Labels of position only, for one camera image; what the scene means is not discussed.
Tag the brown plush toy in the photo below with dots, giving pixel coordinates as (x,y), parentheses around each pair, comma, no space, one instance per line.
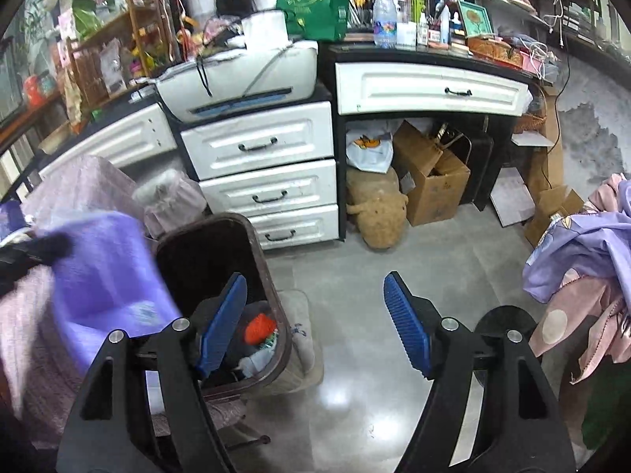
(377,212)

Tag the clear water bottle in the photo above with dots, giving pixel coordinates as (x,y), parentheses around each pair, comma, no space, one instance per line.
(384,19)

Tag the brown trash bin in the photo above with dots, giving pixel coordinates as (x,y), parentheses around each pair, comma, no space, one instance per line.
(207,256)

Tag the open brown cardboard box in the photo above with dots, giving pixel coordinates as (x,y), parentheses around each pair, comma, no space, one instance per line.
(429,187)

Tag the purple cloth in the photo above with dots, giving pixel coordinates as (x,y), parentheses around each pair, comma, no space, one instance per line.
(103,276)

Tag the orange patterned box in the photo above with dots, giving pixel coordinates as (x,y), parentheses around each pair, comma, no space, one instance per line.
(495,51)

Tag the white cloth bag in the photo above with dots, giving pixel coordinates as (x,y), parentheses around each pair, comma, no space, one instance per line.
(303,335)

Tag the framed sunflower picture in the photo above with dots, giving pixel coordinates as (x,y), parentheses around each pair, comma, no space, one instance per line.
(474,18)

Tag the black case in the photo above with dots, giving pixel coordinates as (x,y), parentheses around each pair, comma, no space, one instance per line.
(478,162)

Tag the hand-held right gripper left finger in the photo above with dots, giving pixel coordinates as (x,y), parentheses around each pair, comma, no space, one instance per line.
(224,327)

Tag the wicker basket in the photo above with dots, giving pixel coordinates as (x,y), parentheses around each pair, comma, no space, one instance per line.
(530,122)

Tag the wooden shelf rack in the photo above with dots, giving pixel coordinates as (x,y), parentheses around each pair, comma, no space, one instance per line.
(133,34)

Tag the purple striped blanket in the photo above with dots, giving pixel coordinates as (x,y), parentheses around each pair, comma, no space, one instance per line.
(79,185)

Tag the green tote bag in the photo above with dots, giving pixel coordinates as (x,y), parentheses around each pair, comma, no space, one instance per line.
(313,0)

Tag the white plastic bag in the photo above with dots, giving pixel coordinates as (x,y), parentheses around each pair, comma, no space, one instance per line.
(367,152)

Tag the flattened cardboard boxes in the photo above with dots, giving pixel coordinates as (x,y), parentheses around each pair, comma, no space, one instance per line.
(552,207)

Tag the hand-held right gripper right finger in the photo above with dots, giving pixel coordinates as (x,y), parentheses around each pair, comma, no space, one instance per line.
(405,327)

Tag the orange crumpled wrapper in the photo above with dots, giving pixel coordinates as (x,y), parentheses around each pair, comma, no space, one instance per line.
(260,329)

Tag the purple floral bedsheet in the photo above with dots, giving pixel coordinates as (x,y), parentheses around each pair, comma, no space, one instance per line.
(577,251)

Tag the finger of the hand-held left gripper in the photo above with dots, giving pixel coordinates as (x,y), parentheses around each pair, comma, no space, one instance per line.
(49,247)

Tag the wide white desk drawer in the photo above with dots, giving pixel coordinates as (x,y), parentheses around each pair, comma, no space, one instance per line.
(429,89)

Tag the white printer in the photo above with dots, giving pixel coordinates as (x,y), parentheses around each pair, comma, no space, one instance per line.
(241,76)

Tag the pink dotted cloth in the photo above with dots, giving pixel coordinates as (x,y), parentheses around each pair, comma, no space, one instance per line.
(567,325)

